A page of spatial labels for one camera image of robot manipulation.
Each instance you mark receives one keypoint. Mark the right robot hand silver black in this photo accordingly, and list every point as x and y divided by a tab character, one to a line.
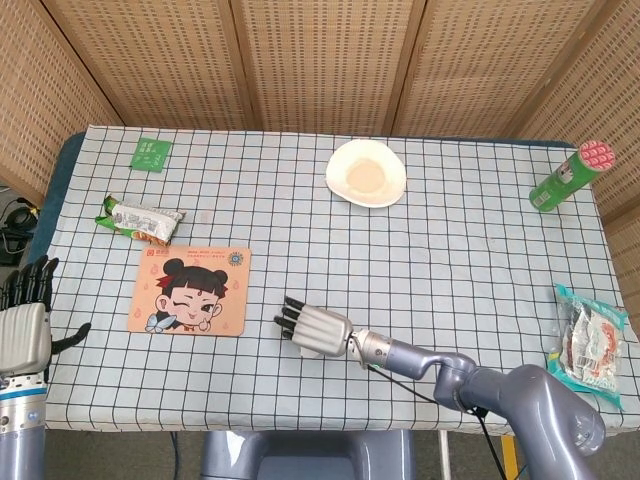
322	332

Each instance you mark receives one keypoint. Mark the orange cartoon girl mouse pad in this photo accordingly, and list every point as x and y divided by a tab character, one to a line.
192	290

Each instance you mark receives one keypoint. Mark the blue checkered tablecloth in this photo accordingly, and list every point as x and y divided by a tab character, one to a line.
325	250

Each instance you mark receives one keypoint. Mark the teal clear snack bag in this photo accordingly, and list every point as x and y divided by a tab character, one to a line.
592	345

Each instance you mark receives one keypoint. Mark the bamboo folding screen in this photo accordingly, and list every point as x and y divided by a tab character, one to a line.
320	60

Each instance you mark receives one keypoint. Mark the white table leg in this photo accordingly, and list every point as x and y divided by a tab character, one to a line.
444	455

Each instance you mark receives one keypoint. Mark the right robot arm grey-blue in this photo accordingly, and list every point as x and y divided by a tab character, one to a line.
530	400

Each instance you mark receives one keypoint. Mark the green white snack bar wrapper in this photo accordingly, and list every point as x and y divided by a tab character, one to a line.
142	222

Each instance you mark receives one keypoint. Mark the white shallow bowl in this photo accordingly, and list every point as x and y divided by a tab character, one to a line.
365	172

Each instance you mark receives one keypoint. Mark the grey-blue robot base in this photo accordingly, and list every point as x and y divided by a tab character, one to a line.
310	457

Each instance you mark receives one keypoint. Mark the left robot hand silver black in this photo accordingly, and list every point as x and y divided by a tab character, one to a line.
22	335

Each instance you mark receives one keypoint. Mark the green flat sachet packet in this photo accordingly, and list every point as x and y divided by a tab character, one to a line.
150	154

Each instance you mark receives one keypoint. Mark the green chip tube red lid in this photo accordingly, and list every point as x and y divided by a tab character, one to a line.
565	180

